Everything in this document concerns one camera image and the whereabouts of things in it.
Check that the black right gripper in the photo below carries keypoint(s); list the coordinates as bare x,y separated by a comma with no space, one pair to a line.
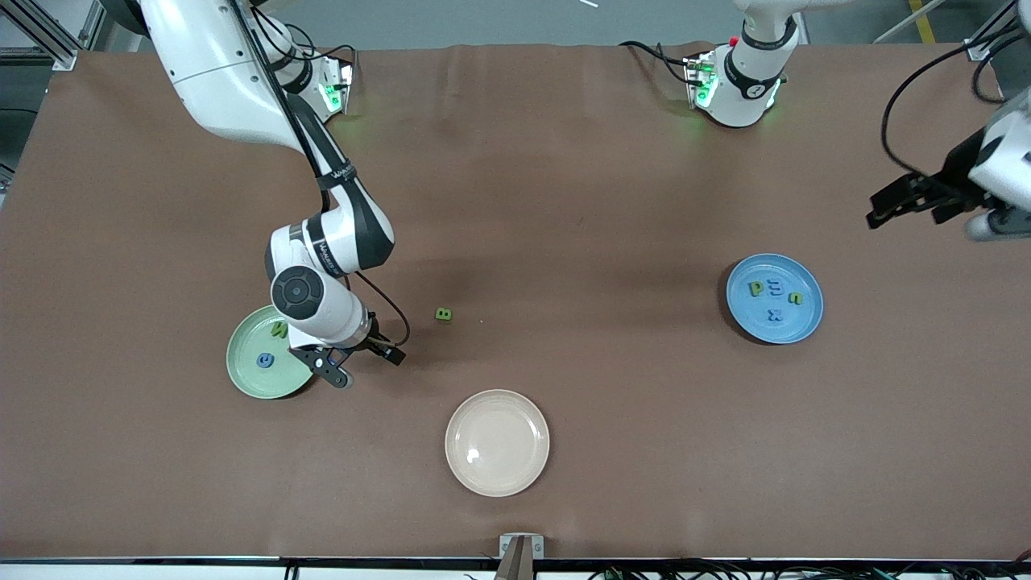
373,341

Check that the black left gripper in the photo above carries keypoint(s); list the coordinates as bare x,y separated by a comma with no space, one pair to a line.
949,184

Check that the green capital letter N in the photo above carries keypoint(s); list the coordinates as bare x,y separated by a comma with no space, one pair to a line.
279,329

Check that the blue letter C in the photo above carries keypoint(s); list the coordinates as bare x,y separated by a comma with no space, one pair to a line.
265,360

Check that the green letter p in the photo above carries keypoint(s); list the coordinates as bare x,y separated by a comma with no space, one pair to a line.
756,287

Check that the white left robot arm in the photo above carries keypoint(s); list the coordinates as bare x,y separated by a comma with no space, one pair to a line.
749,89

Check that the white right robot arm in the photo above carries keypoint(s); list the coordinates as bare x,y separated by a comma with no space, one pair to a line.
217,64

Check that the beige plate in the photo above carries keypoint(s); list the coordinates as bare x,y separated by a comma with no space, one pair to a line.
497,443

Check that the green plate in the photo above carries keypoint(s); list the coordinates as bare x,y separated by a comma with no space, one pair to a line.
250,374

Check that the blue plate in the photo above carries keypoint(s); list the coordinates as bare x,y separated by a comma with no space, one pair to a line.
797,322

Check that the brown table cover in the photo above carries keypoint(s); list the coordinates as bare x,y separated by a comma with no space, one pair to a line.
564,161

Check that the aluminium frame profile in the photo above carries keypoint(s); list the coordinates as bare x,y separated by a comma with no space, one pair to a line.
979,48
64,58

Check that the grey metal mounting bracket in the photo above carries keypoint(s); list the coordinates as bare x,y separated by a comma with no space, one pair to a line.
504,548

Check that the grey camera stand pole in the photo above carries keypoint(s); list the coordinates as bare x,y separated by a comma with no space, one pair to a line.
515,565

